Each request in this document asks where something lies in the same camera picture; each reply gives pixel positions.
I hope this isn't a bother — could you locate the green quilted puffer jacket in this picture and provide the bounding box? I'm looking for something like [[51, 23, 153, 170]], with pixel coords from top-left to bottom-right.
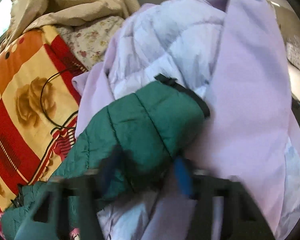
[[1, 75, 210, 239]]

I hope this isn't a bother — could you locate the red orange patterned blanket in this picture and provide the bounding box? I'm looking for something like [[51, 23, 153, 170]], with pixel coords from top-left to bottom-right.
[[0, 25, 85, 212]]

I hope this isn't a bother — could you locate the lavender puffer jacket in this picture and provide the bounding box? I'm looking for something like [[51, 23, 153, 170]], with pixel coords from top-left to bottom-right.
[[72, 0, 300, 239]]

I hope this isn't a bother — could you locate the floral white pillow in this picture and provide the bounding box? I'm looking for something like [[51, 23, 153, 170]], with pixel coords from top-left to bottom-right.
[[56, 16, 125, 70]]

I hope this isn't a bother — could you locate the beige blanket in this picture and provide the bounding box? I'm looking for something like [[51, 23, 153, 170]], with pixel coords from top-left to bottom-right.
[[6, 0, 140, 44]]

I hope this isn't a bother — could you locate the thin black cable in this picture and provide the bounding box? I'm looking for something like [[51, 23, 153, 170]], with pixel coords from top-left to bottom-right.
[[39, 65, 82, 131]]

